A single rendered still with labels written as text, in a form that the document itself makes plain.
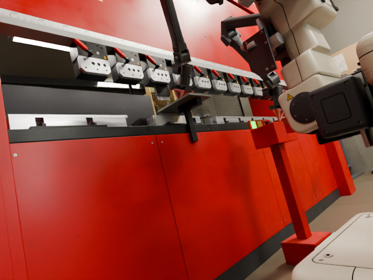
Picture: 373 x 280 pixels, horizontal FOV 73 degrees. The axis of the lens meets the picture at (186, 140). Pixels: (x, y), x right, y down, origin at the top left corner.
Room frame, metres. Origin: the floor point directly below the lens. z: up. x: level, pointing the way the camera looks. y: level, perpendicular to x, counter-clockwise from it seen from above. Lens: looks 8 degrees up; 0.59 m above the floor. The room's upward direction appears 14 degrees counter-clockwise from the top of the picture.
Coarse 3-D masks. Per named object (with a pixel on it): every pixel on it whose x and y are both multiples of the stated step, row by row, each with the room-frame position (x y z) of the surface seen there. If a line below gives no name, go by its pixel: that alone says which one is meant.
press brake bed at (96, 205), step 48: (48, 144) 0.84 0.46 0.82; (96, 144) 0.96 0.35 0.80; (144, 144) 1.13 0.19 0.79; (192, 144) 1.35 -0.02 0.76; (240, 144) 1.69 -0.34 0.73; (288, 144) 2.23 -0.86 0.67; (48, 192) 0.82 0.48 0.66; (96, 192) 0.94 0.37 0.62; (144, 192) 1.09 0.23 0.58; (192, 192) 1.29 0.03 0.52; (240, 192) 1.58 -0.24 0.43; (336, 192) 2.85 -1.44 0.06; (48, 240) 0.81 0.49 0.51; (96, 240) 0.91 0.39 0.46; (144, 240) 1.05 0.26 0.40; (192, 240) 1.24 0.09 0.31; (240, 240) 1.49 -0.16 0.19
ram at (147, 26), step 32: (0, 0) 0.88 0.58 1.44; (32, 0) 0.96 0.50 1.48; (64, 0) 1.06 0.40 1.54; (96, 0) 1.19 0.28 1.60; (128, 0) 1.34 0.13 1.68; (192, 0) 1.81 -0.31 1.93; (224, 0) 2.18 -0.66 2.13; (0, 32) 0.92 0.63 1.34; (32, 32) 0.97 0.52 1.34; (64, 32) 1.04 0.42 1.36; (96, 32) 1.16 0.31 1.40; (128, 32) 1.30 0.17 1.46; (160, 32) 1.49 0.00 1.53; (192, 32) 1.73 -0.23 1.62; (256, 32) 2.55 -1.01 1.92; (192, 64) 1.66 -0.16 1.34; (224, 64) 1.96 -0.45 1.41
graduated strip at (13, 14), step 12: (0, 12) 0.87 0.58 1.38; (12, 12) 0.90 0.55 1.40; (48, 24) 1.00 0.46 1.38; (60, 24) 1.03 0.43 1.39; (96, 36) 1.16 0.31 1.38; (108, 36) 1.21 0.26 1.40; (144, 48) 1.37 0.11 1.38; (156, 48) 1.44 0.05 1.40; (192, 60) 1.67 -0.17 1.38; (240, 72) 2.12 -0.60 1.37
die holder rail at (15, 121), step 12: (12, 120) 0.87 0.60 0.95; (24, 120) 0.90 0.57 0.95; (36, 120) 0.96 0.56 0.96; (48, 120) 0.96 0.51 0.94; (60, 120) 0.99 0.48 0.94; (72, 120) 1.03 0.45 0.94; (84, 120) 1.07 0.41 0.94; (96, 120) 1.10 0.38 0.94; (108, 120) 1.15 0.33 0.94; (120, 120) 1.20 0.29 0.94
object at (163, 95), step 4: (156, 84) 1.43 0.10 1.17; (160, 84) 1.45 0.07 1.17; (156, 88) 1.42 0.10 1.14; (160, 88) 1.45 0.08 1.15; (164, 88) 1.47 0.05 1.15; (156, 92) 1.43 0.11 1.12; (160, 92) 1.44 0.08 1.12; (164, 92) 1.47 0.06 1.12; (168, 92) 1.49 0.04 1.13; (156, 96) 1.43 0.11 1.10; (160, 96) 1.45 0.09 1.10; (164, 96) 1.46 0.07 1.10; (168, 96) 1.49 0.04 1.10; (168, 100) 1.49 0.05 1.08
